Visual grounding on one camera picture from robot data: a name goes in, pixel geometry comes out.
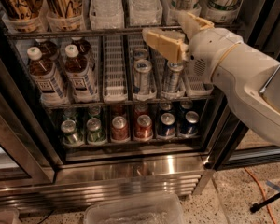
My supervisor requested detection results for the brown drink bottle far left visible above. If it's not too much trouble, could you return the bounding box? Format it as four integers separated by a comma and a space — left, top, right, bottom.
0, 0, 43, 33

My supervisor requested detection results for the brown drink bottle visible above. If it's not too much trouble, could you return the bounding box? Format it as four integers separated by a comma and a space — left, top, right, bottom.
47, 0, 85, 32
0, 0, 43, 33

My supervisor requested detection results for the red soda can front left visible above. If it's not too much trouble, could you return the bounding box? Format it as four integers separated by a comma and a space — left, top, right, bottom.
111, 116, 129, 141

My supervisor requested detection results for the empty white shelf tray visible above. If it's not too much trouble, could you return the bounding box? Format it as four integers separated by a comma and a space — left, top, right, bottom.
103, 35, 128, 103

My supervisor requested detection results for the green soda can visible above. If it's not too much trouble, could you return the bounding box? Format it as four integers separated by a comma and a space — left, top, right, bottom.
61, 119, 82, 146
87, 118, 105, 143

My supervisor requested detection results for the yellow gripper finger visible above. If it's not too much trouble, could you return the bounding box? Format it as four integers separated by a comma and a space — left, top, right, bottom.
142, 28, 188, 63
177, 11, 215, 40

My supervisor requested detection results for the tea bottle back left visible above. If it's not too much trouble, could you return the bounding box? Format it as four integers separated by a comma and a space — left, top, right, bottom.
35, 39, 59, 61

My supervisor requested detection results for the blue soda can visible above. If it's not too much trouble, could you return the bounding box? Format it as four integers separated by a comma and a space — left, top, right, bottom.
180, 111, 199, 136
158, 113, 175, 137

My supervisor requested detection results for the blue soda can front right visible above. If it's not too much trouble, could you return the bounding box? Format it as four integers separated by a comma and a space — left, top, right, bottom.
180, 111, 199, 136

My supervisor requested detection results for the stainless steel display fridge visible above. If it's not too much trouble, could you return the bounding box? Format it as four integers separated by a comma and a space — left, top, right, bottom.
0, 0, 280, 213

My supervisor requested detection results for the green soda can front right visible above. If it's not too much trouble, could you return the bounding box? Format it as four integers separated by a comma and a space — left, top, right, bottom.
87, 118, 105, 143

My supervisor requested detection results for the silver tall can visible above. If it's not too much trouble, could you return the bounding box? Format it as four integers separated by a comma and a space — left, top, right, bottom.
162, 62, 184, 93
133, 59, 152, 95
133, 48, 148, 61

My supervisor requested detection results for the red soda can front right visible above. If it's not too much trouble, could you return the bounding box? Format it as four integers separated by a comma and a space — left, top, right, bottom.
135, 115, 153, 139

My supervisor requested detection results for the empty white tray right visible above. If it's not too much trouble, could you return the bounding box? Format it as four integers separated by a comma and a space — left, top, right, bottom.
174, 61, 214, 97

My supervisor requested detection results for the green soda can front left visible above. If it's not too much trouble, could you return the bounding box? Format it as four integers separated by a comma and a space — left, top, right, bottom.
61, 119, 82, 146

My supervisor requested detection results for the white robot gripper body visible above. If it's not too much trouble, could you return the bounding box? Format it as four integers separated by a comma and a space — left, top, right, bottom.
188, 28, 244, 83

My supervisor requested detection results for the tea bottle back right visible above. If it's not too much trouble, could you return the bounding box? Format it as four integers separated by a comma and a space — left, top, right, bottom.
72, 37, 95, 70

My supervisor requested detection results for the silver tall can back left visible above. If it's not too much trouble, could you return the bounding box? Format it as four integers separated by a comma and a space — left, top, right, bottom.
133, 48, 148, 61

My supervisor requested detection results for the green label can right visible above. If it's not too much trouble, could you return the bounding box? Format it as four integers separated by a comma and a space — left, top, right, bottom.
201, 0, 240, 24

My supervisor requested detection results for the silver tall can front left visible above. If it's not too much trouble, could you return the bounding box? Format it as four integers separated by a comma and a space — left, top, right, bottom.
133, 59, 152, 95

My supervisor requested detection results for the silver tall can front right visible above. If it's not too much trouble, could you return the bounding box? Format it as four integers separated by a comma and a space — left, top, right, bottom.
162, 62, 184, 93

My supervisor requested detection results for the red soda can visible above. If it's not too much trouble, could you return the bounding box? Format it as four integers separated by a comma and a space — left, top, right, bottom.
111, 116, 129, 141
135, 115, 153, 139

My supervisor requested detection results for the green label can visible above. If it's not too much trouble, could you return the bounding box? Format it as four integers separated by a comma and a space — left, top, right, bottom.
162, 0, 201, 24
201, 0, 240, 24

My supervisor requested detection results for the tea bottle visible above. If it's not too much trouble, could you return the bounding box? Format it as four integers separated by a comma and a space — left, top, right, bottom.
72, 37, 95, 70
65, 45, 97, 103
35, 39, 59, 61
27, 47, 69, 105

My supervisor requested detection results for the tea bottle front left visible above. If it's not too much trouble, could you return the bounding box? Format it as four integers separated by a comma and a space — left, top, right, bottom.
27, 47, 69, 105

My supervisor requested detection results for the green label can left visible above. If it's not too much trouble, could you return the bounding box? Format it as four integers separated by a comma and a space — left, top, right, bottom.
162, 0, 201, 24

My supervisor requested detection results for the blue soda can front left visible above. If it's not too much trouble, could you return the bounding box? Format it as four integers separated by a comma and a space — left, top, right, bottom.
158, 113, 175, 137

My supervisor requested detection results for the tea bottle front right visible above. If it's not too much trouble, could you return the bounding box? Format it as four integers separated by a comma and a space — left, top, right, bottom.
65, 45, 97, 103

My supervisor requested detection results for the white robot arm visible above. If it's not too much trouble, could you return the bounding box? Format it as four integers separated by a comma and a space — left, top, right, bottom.
142, 12, 280, 146

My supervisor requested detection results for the clear plastic bin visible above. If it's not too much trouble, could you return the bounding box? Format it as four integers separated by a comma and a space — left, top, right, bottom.
83, 192, 186, 224

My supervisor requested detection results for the orange cable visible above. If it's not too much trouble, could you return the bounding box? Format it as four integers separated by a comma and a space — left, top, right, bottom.
244, 167, 277, 224

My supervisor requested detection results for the black stand leg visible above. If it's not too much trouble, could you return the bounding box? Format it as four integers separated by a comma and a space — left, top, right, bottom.
250, 192, 280, 213

